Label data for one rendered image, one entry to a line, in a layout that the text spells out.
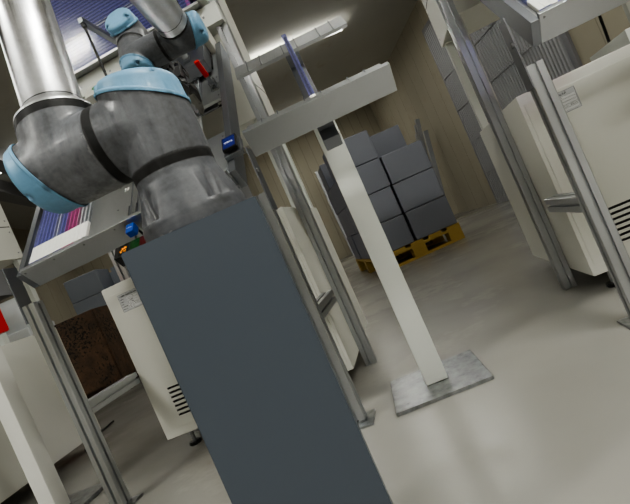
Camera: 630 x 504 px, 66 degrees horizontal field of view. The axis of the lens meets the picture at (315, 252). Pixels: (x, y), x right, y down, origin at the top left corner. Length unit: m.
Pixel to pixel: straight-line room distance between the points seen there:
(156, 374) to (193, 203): 1.20
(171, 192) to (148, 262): 0.09
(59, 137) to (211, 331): 0.33
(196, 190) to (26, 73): 0.32
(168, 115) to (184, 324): 0.27
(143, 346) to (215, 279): 1.18
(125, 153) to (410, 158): 3.88
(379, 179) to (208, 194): 3.77
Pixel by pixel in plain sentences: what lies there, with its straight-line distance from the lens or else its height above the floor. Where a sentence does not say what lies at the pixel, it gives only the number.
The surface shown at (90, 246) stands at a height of 0.71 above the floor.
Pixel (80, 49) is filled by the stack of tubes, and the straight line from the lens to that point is 2.07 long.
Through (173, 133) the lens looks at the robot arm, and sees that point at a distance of 0.68.
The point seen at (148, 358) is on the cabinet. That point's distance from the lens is 1.79.
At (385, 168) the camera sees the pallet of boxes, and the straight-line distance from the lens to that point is 4.41.
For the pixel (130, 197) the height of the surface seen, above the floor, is 0.80.
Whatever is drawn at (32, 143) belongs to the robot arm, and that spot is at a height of 0.74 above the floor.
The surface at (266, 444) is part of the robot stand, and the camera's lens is 0.65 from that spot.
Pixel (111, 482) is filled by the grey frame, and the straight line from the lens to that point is 1.63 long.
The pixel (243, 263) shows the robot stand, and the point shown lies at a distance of 0.61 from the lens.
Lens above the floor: 0.46
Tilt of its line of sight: 1 degrees down
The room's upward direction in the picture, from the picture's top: 24 degrees counter-clockwise
